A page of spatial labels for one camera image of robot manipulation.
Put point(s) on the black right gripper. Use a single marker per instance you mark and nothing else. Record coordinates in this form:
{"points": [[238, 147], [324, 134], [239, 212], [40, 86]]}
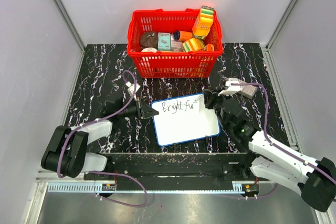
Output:
{"points": [[210, 97]]}

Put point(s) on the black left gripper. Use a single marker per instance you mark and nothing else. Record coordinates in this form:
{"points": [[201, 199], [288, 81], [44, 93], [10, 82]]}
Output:
{"points": [[144, 110]]}

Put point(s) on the blue framed whiteboard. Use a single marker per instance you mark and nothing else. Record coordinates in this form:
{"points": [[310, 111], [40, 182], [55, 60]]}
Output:
{"points": [[183, 119]]}

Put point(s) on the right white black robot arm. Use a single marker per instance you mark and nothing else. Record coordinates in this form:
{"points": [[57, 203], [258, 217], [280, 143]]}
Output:
{"points": [[268, 158]]}

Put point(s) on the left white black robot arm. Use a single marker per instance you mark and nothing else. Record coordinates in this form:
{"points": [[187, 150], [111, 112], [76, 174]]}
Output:
{"points": [[66, 153]]}

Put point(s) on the red plastic shopping basket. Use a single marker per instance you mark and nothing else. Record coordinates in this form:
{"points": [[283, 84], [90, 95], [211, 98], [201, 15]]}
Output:
{"points": [[168, 64]]}

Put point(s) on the pink white eraser box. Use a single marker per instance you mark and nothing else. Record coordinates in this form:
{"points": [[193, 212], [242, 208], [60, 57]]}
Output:
{"points": [[247, 90]]}

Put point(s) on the orange snack packet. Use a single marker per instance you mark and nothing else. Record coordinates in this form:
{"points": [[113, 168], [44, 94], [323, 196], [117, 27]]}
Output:
{"points": [[209, 47]]}

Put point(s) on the yellow green sponge pack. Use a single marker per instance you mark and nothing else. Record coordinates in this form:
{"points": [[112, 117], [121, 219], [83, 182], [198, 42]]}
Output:
{"points": [[193, 45]]}

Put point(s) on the pink white small box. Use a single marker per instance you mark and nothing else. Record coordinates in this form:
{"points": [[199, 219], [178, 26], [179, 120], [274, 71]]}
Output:
{"points": [[176, 46]]}

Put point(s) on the white round lid container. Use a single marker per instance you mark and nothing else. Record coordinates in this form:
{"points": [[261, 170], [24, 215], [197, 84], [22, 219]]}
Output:
{"points": [[149, 49]]}

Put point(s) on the orange blue-capped bottle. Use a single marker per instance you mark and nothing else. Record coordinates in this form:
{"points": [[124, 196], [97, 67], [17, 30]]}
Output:
{"points": [[182, 35]]}

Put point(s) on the brown round bread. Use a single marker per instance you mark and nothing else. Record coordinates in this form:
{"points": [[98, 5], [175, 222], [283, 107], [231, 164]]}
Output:
{"points": [[149, 39]]}

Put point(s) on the teal small box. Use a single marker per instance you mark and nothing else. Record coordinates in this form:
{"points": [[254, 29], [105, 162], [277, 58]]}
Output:
{"points": [[164, 42]]}

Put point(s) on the orange juice carton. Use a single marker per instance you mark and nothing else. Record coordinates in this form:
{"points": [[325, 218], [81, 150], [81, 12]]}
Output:
{"points": [[203, 23]]}

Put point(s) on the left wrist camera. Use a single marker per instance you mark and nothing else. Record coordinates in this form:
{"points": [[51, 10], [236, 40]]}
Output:
{"points": [[132, 88]]}

